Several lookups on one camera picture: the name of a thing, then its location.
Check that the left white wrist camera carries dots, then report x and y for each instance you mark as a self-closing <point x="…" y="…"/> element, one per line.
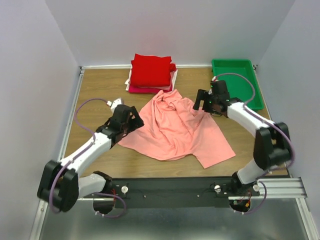
<point x="113" y="104"/>

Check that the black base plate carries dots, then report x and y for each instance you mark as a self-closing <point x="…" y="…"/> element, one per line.
<point x="179" y="192"/>

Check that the aluminium frame rail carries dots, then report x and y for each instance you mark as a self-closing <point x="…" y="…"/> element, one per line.
<point x="43" y="205"/>

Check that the magenta folded shirt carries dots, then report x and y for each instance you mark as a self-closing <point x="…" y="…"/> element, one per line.
<point x="147" y="89"/>

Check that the red folded shirt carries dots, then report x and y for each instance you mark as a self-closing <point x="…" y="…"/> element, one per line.
<point x="151" y="71"/>

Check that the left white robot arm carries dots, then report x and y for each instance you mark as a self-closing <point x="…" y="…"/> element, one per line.
<point x="62" y="184"/>

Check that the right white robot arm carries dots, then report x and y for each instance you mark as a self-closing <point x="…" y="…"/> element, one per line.
<point x="272" y="144"/>

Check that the pink polo shirt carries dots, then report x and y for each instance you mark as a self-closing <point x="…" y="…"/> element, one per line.
<point x="173" y="129"/>

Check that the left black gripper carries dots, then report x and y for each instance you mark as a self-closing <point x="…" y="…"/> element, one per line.
<point x="136" y="123"/>

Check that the green plastic tray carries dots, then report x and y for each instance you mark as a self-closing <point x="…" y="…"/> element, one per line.
<point x="241" y="80"/>

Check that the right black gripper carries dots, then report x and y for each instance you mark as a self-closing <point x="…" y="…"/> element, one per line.
<point x="203" y="95"/>

